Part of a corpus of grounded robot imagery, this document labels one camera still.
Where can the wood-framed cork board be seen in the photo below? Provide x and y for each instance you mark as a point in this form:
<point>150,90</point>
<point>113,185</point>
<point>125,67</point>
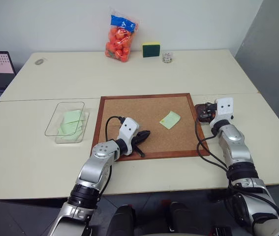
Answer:
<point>149,125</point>

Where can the clear plastic box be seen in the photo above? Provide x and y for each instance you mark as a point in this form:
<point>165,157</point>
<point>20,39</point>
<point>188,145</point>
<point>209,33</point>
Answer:
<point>66,123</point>

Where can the green sticky note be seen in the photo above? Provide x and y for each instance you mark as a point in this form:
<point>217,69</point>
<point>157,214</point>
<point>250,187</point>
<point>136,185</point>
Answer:
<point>170,120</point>
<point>68,137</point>
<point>72,116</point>
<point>69,127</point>

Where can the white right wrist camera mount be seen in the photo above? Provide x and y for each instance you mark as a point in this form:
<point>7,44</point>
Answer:
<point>224,108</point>

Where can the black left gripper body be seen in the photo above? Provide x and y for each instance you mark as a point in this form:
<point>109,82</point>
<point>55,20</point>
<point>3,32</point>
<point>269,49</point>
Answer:
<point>137,138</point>

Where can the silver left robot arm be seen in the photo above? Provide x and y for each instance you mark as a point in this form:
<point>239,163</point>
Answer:
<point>95,169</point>

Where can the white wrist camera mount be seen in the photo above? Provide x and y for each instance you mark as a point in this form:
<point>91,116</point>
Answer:
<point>128,131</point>
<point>224,108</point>

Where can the small dark brown tray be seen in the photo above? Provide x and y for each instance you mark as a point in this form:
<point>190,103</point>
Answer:
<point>199,110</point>

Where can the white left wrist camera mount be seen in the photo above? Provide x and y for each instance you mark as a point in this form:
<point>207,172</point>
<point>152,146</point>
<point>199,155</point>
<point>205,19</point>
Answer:
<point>128,131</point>

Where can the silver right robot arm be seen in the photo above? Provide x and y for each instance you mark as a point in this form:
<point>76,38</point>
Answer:
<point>242,167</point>

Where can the yellow and green sponge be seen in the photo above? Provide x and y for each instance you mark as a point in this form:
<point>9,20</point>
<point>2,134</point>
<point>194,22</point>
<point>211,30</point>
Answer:
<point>151,50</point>

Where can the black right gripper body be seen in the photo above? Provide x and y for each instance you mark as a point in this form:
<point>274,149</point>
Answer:
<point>210,111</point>

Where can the bag of orange items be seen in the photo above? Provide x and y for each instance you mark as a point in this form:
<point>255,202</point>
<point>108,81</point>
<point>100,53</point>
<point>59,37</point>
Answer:
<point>120,37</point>

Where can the dark rounded shape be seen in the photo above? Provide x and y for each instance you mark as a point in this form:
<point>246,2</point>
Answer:
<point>123,221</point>

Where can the small clear pushpin jar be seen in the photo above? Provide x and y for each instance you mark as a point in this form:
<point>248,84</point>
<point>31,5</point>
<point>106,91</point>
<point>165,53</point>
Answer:
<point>166,57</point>

